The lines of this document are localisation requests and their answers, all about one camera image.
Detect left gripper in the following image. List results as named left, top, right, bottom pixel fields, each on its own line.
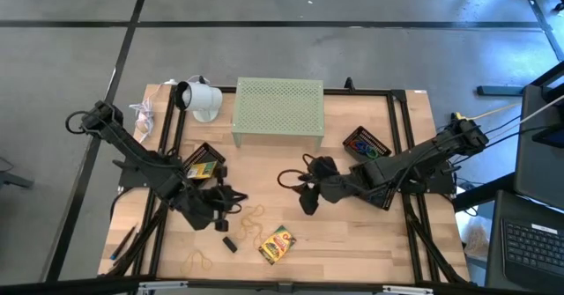
left=175, top=166, right=249, bottom=233

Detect black crossbar silver brackets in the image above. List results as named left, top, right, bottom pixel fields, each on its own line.
left=0, top=276, right=564, bottom=295

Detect bag of rubber bands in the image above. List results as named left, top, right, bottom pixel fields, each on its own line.
left=462, top=222, right=490, bottom=257

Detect yellow rubber band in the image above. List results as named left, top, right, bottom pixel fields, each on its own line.
left=240, top=204, right=266, bottom=232
left=232, top=218, right=264, bottom=248
left=180, top=248, right=213, bottom=274

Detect small yellow crayon box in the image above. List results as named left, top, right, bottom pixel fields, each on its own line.
left=187, top=160, right=218, bottom=181

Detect black laptop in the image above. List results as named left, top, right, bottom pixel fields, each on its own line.
left=484, top=188, right=564, bottom=294

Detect dark pen blue tip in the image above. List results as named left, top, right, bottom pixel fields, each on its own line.
left=109, top=224, right=138, bottom=262

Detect black slotted plastic basket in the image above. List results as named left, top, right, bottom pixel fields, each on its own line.
left=342, top=125, right=392, bottom=162
left=181, top=141, right=228, bottom=186
left=369, top=184, right=397, bottom=211

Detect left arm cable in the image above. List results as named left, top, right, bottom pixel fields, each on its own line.
left=64, top=108, right=92, bottom=136

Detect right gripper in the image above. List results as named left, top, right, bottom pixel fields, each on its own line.
left=298, top=155, right=359, bottom=217

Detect large crayon box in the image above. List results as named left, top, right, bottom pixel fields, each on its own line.
left=257, top=225, right=297, bottom=266

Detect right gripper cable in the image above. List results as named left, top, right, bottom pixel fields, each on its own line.
left=276, top=153, right=318, bottom=191

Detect grey stand leg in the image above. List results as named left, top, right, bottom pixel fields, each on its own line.
left=0, top=156, right=35, bottom=190

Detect green perforated metal riser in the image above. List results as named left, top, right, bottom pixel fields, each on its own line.
left=231, top=77, right=326, bottom=153

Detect black floor foot bar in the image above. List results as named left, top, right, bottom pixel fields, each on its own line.
left=476, top=85, right=526, bottom=97

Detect yellow power plug cable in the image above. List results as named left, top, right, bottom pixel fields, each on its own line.
left=452, top=102, right=523, bottom=122

